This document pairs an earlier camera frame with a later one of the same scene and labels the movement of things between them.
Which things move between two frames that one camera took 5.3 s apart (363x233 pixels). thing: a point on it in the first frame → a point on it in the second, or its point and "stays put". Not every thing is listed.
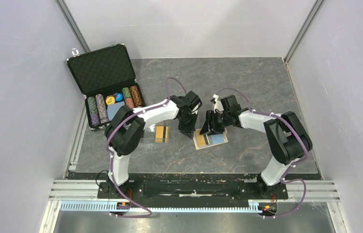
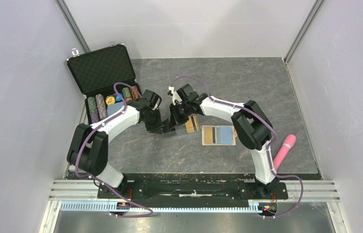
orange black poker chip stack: [137, 99] stays put
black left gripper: [188, 130] → [157, 128]
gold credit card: [201, 140] → [208, 135]
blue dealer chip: [119, 97] stays put
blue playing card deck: [112, 108] stays put
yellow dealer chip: [110, 100] stays put
